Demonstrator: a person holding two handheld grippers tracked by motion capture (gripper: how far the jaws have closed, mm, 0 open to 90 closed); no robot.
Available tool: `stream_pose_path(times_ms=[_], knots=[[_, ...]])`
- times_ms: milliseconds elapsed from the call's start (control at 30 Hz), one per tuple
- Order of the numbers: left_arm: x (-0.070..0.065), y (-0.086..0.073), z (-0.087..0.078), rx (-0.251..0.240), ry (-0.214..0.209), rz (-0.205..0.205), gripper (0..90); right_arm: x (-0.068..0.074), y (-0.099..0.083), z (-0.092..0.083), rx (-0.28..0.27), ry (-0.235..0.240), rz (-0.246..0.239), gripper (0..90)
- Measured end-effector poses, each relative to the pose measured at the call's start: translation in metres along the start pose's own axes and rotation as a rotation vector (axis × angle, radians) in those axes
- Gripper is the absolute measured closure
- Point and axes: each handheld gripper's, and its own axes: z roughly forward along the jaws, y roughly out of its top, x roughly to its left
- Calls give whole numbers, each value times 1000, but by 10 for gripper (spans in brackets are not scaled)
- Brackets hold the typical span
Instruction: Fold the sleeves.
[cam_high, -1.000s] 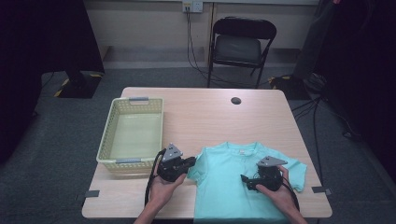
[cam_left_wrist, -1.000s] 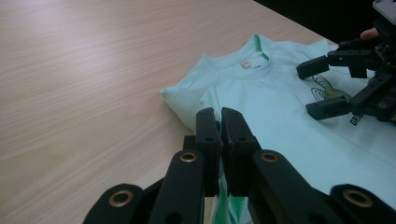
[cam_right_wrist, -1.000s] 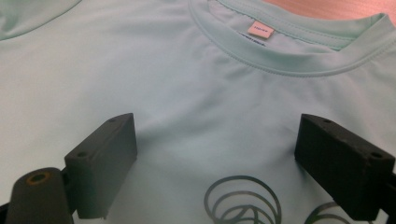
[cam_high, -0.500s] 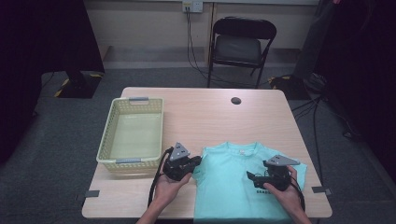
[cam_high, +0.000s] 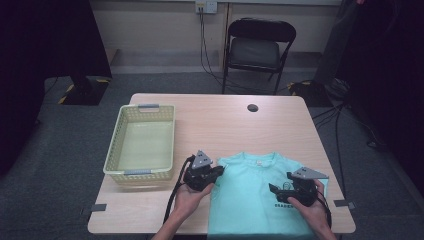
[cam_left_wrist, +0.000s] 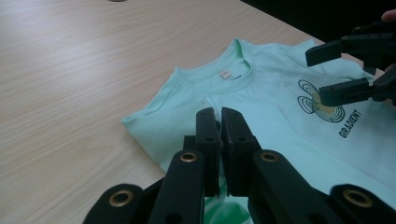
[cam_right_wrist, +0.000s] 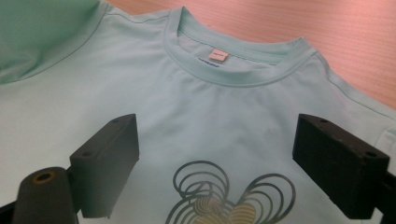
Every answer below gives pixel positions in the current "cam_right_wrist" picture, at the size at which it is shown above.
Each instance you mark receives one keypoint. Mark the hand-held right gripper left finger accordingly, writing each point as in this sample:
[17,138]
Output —
[106,165]

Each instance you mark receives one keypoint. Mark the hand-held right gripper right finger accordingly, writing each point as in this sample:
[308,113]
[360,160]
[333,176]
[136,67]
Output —
[336,168]

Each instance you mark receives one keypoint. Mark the teal t-shirt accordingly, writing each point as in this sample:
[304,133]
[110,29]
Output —
[199,109]

